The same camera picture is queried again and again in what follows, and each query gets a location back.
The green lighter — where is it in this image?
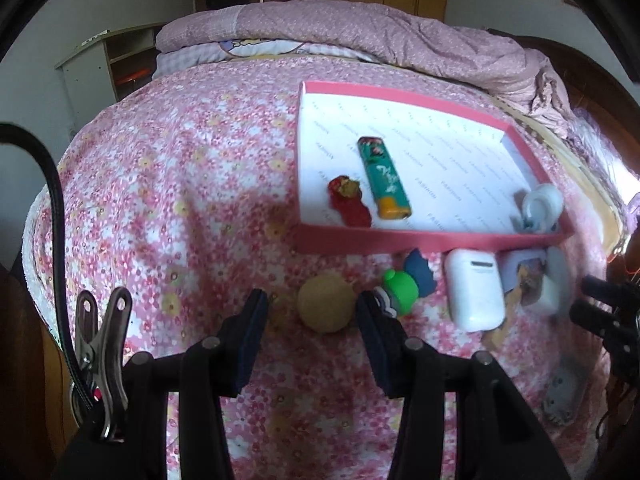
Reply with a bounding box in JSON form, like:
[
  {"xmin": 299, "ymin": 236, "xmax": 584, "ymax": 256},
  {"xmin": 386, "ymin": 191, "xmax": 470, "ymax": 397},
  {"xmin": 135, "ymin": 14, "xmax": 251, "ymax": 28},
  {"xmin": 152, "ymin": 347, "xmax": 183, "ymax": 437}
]
[{"xmin": 357, "ymin": 136, "xmax": 413, "ymax": 220}]

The metal spring clip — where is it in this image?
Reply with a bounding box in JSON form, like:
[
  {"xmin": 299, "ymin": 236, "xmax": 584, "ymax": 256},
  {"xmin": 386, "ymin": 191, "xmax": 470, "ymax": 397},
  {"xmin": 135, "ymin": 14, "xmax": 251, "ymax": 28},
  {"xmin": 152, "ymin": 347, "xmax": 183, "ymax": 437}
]
[{"xmin": 75, "ymin": 287, "xmax": 133, "ymax": 443}]

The cartoon picture card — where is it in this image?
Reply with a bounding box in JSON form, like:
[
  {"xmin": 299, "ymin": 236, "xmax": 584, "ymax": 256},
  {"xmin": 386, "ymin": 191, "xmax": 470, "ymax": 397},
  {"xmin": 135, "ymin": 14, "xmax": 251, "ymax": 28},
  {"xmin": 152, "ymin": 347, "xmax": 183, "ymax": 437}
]
[{"xmin": 500, "ymin": 255, "xmax": 546, "ymax": 306}]

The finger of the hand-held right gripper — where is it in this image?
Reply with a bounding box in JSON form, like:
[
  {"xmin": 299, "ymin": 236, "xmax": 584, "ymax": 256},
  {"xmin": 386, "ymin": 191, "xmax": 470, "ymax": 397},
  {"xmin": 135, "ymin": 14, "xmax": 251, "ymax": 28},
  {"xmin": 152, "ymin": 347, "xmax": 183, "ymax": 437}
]
[
  {"xmin": 581, "ymin": 274, "xmax": 640, "ymax": 313},
  {"xmin": 570, "ymin": 300, "xmax": 640, "ymax": 356}
]

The black cable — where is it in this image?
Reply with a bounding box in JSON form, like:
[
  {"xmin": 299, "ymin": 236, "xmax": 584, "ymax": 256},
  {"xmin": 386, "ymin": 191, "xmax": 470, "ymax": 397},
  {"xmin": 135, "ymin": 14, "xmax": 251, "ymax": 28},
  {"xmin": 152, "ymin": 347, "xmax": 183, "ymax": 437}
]
[{"xmin": 0, "ymin": 122, "xmax": 96, "ymax": 411}]

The white round caster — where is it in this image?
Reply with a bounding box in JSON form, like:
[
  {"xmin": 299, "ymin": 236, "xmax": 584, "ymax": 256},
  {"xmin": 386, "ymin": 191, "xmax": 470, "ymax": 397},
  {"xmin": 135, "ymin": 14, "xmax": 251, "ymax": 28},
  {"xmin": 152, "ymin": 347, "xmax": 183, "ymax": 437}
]
[{"xmin": 512, "ymin": 183, "xmax": 565, "ymax": 235}]

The white earbuds case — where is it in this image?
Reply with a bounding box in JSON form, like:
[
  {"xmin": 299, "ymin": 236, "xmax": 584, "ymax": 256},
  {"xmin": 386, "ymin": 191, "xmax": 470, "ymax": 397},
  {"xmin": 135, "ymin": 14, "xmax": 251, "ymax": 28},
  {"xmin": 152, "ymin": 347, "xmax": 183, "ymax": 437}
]
[{"xmin": 445, "ymin": 247, "xmax": 506, "ymax": 332}]

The green and blue toy figure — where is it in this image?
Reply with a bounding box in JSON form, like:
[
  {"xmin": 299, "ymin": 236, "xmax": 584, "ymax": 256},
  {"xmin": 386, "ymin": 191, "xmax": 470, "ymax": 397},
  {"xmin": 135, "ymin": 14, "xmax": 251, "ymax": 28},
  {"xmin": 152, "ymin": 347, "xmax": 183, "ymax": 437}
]
[{"xmin": 372, "ymin": 249, "xmax": 438, "ymax": 318}]

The white charger plug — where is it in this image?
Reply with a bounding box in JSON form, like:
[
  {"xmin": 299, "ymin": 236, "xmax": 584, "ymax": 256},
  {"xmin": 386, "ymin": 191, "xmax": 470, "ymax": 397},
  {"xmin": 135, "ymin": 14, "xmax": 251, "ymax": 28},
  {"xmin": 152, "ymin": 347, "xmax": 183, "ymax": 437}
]
[{"xmin": 525, "ymin": 246, "xmax": 572, "ymax": 317}]

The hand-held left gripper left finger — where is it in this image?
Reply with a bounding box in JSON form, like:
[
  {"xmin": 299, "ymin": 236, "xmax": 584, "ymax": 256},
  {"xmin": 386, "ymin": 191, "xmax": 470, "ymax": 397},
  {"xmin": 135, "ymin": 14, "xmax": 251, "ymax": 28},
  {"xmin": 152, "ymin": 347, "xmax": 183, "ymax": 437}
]
[{"xmin": 122, "ymin": 287, "xmax": 271, "ymax": 480}]

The pale open shelf cabinet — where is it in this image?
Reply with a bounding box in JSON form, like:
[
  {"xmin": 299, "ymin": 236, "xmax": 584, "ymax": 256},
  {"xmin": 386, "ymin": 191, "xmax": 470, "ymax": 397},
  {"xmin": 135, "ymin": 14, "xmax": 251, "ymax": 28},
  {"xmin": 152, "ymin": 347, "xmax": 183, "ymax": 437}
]
[{"xmin": 54, "ymin": 22, "xmax": 168, "ymax": 103}]

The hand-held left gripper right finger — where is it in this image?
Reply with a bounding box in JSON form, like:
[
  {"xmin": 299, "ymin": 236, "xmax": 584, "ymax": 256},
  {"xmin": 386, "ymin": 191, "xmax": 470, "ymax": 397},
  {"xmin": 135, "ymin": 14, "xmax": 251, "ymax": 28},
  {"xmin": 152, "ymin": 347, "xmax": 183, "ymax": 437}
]
[{"xmin": 355, "ymin": 290, "xmax": 571, "ymax": 480}]

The pink quilt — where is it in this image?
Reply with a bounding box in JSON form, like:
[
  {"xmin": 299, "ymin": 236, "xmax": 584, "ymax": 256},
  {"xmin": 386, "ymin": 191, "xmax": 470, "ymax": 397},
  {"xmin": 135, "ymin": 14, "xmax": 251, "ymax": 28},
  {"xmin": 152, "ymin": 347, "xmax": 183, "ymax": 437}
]
[{"xmin": 155, "ymin": 0, "xmax": 571, "ymax": 126}]

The bamboo mat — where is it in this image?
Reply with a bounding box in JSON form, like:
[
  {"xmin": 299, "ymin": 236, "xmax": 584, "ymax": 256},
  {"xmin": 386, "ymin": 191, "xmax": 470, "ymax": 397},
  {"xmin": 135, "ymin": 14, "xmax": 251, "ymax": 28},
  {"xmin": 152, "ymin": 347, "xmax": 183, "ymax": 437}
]
[{"xmin": 492, "ymin": 95, "xmax": 626, "ymax": 261}]

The pink shallow box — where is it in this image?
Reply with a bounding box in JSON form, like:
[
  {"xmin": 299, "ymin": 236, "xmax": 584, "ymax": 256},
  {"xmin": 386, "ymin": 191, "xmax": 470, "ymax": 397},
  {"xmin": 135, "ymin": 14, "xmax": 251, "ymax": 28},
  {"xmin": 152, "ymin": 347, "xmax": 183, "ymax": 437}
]
[{"xmin": 292, "ymin": 80, "xmax": 576, "ymax": 256}]

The dark wooden headboard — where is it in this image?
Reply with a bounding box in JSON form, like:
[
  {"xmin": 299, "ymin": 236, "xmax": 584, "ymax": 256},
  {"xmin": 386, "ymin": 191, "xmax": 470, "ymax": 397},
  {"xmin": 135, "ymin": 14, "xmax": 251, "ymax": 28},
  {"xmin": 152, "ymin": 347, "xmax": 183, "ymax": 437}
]
[{"xmin": 487, "ymin": 27, "xmax": 640, "ymax": 186}]

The pink floral bed sheet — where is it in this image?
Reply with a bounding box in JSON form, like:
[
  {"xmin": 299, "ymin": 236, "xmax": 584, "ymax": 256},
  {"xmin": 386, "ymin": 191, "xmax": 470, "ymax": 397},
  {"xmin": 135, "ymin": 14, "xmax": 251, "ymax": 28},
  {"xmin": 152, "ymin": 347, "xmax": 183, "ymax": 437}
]
[{"xmin": 22, "ymin": 52, "xmax": 640, "ymax": 480}]

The red figurine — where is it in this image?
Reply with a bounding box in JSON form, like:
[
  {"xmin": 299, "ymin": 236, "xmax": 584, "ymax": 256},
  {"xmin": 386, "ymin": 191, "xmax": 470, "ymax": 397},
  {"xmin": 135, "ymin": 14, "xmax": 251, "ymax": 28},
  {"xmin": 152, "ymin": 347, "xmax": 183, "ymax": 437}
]
[{"xmin": 327, "ymin": 175, "xmax": 373, "ymax": 228}]

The yellow ball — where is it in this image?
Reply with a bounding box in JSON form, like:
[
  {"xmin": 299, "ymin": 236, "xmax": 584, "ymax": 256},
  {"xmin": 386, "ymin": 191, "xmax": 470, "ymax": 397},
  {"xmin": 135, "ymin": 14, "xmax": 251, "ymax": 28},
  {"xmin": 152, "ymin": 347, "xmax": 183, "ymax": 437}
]
[{"xmin": 297, "ymin": 272, "xmax": 357, "ymax": 335}]

